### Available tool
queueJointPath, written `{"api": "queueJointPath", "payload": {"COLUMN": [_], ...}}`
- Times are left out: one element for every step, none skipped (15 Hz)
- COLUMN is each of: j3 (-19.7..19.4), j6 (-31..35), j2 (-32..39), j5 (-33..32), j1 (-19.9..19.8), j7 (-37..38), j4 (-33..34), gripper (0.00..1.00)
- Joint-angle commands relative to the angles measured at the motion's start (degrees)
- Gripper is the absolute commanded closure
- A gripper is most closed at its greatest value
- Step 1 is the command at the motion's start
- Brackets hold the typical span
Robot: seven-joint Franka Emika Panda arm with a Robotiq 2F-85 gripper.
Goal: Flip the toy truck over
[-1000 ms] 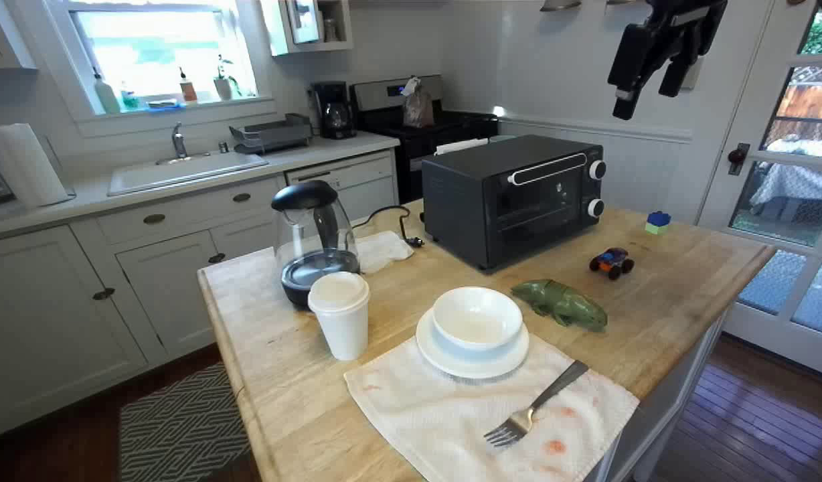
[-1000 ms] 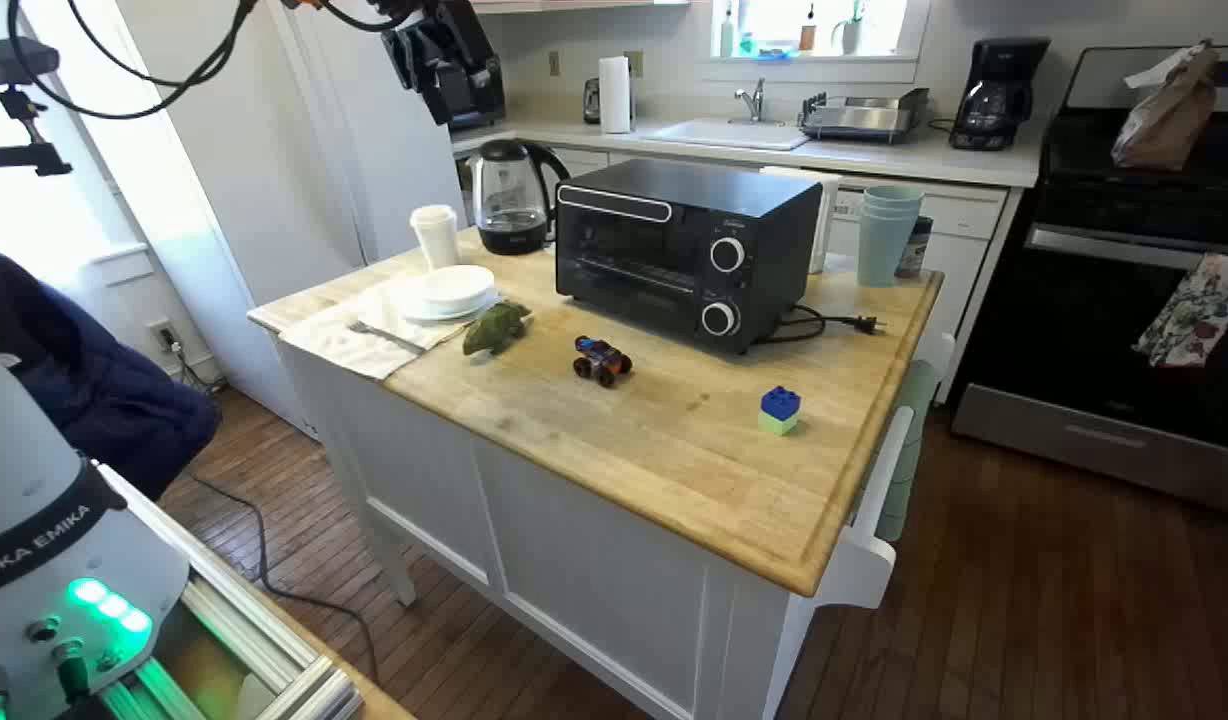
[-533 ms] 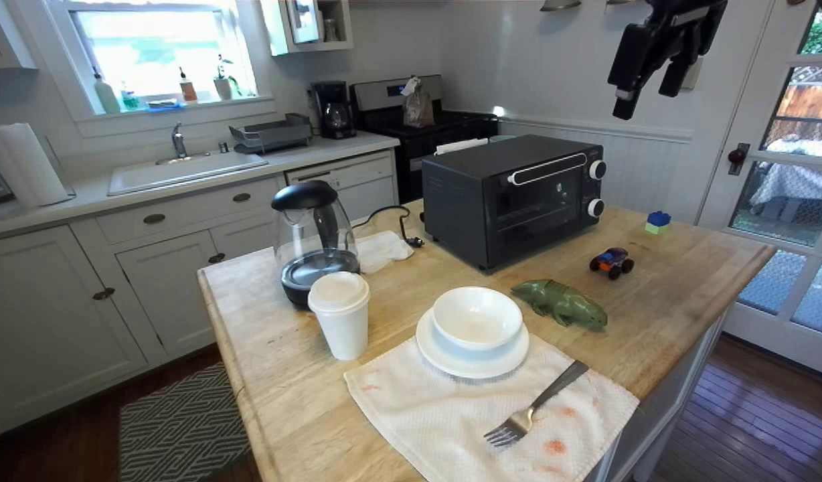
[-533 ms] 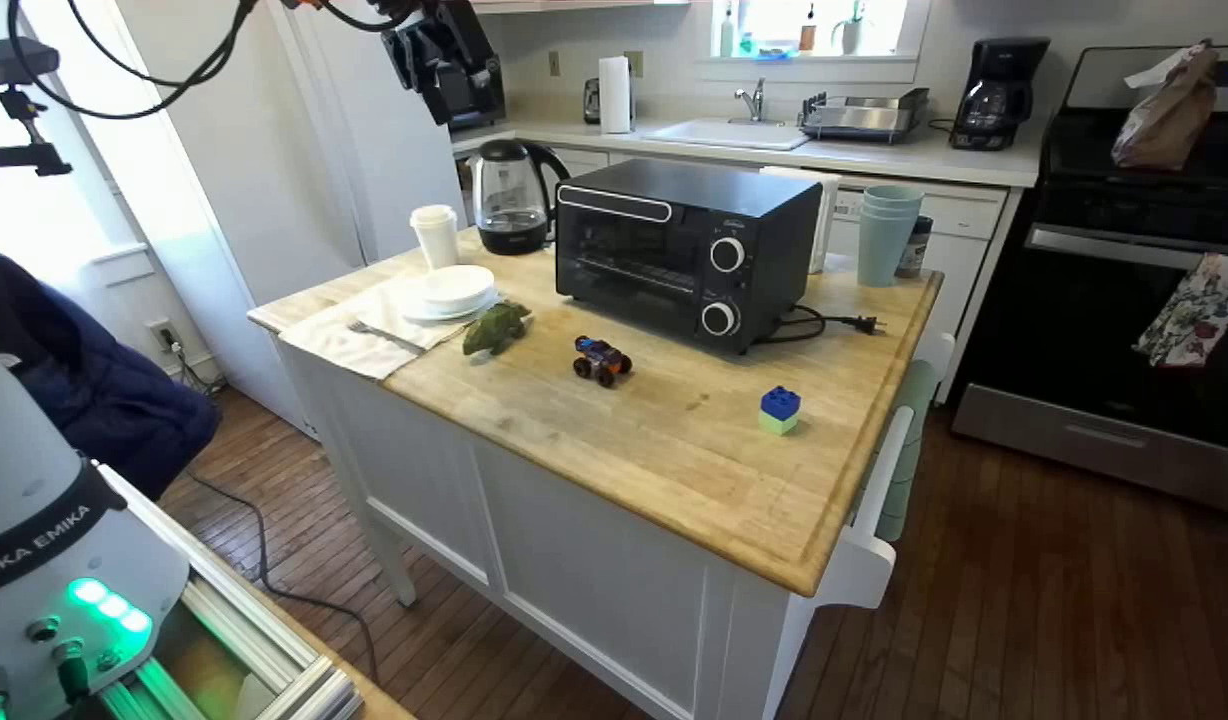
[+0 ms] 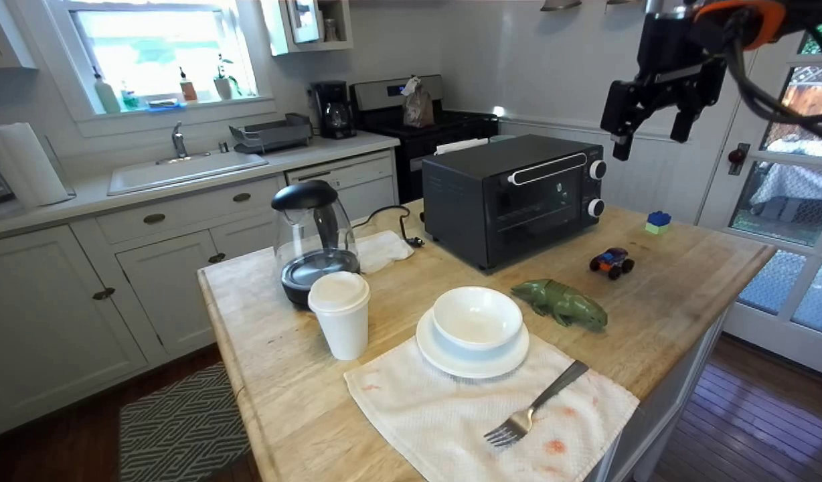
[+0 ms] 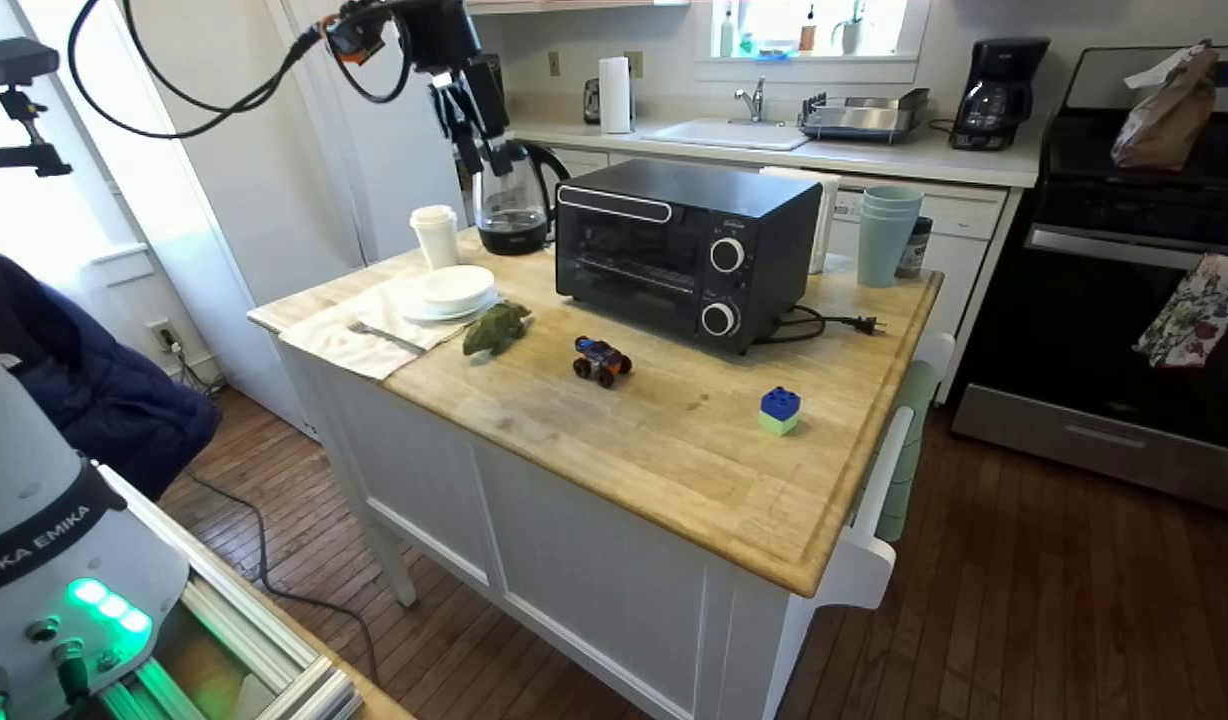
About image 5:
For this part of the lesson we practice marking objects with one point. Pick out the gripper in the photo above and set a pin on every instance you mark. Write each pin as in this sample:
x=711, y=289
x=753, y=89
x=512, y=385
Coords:
x=675, y=50

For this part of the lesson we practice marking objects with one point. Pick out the blue and green toy block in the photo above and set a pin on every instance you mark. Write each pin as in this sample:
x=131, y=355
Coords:
x=659, y=221

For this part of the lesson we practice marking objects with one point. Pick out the blue and orange toy truck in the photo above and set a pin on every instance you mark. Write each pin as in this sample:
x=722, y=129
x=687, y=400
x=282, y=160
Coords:
x=612, y=262

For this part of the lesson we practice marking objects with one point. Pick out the green toy crocodile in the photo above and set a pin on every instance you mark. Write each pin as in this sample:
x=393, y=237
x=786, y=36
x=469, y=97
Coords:
x=565, y=304

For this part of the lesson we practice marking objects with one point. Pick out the toaster oven knob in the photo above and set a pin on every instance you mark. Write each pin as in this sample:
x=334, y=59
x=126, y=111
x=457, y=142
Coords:
x=598, y=169
x=596, y=207

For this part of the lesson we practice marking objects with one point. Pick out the ceiling lamp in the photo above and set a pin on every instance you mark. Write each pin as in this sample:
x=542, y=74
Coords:
x=561, y=4

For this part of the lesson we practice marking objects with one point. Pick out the toaster oven door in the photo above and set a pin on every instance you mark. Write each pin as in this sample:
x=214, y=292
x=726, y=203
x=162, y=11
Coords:
x=538, y=214

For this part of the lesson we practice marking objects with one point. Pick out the white towel on stove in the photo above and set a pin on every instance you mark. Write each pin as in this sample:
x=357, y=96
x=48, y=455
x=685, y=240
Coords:
x=461, y=145

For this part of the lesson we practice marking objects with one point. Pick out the white glass door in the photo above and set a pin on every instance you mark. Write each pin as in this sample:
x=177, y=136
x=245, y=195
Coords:
x=786, y=268

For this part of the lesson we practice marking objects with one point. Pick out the black toaster oven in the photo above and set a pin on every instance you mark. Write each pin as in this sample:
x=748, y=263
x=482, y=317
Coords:
x=461, y=201

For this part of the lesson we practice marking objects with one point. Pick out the brown paper bag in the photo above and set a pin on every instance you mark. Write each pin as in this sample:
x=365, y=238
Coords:
x=418, y=107

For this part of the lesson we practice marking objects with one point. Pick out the black stove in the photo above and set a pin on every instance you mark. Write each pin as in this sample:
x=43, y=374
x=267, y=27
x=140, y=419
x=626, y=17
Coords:
x=391, y=120

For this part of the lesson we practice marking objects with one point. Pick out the white bowl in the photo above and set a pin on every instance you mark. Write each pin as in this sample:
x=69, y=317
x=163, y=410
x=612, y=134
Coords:
x=476, y=318

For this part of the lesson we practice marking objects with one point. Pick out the white folded cloth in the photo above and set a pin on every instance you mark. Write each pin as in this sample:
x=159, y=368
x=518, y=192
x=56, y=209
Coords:
x=384, y=251

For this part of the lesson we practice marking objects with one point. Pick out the white plate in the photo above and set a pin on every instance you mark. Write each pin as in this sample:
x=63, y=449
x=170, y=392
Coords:
x=471, y=361

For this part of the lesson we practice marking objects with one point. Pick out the black coffee maker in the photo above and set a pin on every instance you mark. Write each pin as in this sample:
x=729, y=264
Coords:
x=333, y=110

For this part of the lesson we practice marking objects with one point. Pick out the metal fork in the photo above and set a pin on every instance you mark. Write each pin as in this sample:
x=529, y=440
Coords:
x=518, y=422

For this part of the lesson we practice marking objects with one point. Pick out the stained white dish towel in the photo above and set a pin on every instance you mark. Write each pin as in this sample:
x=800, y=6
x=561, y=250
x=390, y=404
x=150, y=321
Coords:
x=438, y=415

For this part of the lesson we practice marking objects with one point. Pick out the glass electric kettle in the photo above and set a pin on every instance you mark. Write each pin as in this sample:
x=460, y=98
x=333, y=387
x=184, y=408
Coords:
x=314, y=268

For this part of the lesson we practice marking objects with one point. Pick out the white paper cup with lid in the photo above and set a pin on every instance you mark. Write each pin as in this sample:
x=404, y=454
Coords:
x=341, y=321

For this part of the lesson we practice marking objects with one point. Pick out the grey dish rack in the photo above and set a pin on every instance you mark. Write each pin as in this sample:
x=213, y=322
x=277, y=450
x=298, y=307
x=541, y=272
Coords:
x=270, y=134

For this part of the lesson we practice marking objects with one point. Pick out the potted plant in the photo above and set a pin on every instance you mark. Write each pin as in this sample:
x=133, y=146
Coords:
x=222, y=87

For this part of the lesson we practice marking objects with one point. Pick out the orange soap bottle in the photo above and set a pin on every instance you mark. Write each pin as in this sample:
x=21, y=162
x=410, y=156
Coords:
x=188, y=89

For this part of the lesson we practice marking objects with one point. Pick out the white kitchen sink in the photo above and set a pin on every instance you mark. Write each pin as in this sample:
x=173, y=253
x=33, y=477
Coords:
x=183, y=171

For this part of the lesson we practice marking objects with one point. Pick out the metal tap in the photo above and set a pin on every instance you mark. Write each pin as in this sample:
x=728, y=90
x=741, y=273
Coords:
x=179, y=140

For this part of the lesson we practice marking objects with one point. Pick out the blue sponge dish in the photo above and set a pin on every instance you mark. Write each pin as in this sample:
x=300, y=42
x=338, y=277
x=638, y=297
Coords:
x=165, y=104

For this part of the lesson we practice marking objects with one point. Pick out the window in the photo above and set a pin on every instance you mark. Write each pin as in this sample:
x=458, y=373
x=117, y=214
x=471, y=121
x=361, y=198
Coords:
x=156, y=53

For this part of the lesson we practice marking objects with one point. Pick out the small green bottle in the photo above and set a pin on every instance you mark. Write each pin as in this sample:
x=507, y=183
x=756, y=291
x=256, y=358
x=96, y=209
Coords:
x=129, y=99

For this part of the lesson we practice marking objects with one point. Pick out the white soap bottle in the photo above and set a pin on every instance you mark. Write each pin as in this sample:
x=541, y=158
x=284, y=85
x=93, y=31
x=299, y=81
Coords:
x=106, y=97

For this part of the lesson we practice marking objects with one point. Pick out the patterned grey floor mat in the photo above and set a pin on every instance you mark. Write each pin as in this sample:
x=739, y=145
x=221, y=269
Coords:
x=183, y=428

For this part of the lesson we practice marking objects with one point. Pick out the paper towel roll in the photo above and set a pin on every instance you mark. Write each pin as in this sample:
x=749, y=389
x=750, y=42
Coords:
x=26, y=164

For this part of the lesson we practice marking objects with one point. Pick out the white kitchen counter cabinet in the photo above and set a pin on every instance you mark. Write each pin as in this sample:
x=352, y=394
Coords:
x=49, y=314

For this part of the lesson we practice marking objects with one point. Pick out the white wall cabinet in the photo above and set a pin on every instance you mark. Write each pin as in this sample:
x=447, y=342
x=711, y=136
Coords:
x=280, y=27
x=3, y=33

